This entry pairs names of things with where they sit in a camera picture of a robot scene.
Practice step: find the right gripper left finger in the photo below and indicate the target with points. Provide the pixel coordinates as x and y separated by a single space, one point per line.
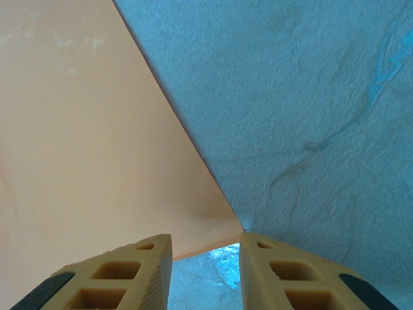
129 277

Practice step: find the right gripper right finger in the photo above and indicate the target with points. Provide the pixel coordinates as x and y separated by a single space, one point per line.
290 277

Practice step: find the orange wrapping paper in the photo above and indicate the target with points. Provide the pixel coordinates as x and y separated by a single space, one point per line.
80 129

